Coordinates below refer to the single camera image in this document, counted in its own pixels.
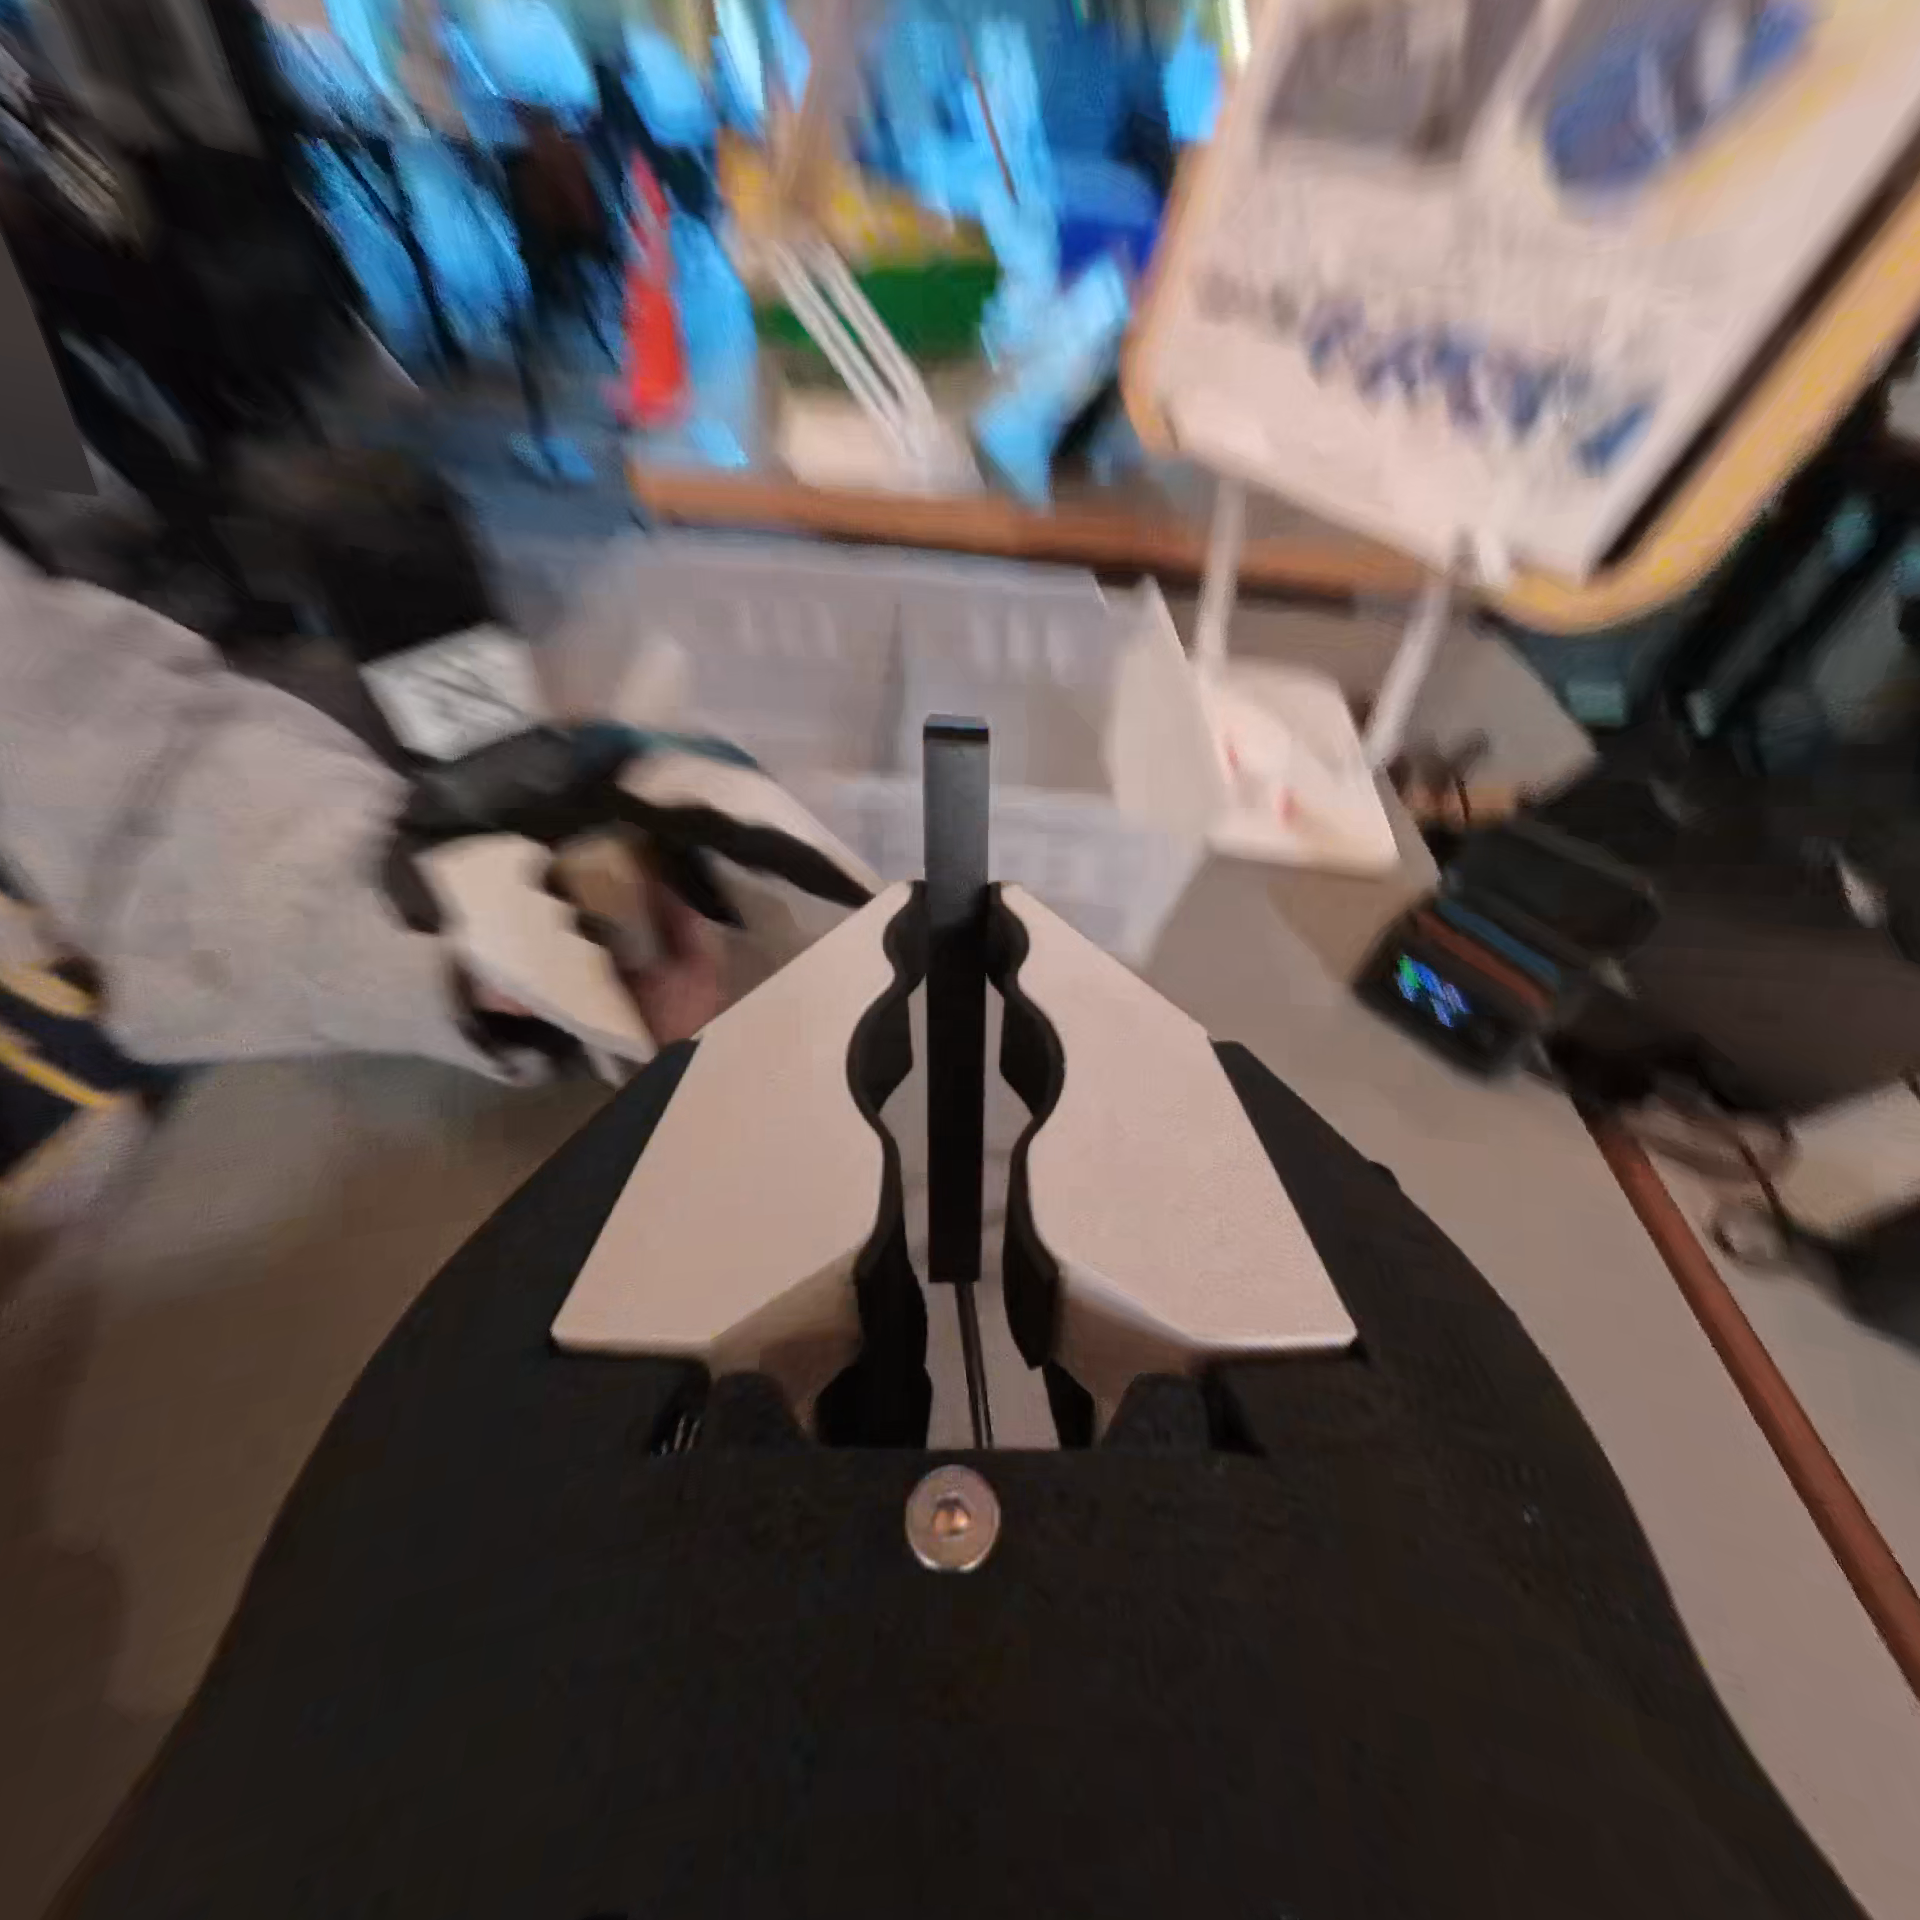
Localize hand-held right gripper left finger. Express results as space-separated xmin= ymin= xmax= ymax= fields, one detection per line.
xmin=550 ymin=883 xmax=929 ymax=1426

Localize black device with screen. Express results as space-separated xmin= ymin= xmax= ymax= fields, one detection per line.
xmin=1354 ymin=822 xmax=1665 ymax=1080

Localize black slim usb hub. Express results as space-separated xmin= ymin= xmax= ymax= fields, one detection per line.
xmin=921 ymin=716 xmax=995 ymax=1288

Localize white box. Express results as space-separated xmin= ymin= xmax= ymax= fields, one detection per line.
xmin=1106 ymin=584 xmax=1403 ymax=880

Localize person's left hand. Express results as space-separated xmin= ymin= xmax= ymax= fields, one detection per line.
xmin=600 ymin=878 xmax=759 ymax=1048

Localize framed sign board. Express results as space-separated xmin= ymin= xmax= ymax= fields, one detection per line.
xmin=1122 ymin=0 xmax=1920 ymax=635

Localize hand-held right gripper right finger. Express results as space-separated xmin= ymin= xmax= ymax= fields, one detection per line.
xmin=990 ymin=883 xmax=1362 ymax=1425

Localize clear plastic bin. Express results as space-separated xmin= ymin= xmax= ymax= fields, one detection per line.
xmin=547 ymin=566 xmax=1210 ymax=969

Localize person's left forearm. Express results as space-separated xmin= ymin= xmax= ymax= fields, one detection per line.
xmin=0 ymin=546 xmax=505 ymax=1085

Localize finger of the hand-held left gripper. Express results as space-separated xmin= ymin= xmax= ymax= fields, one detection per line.
xmin=615 ymin=749 xmax=889 ymax=913

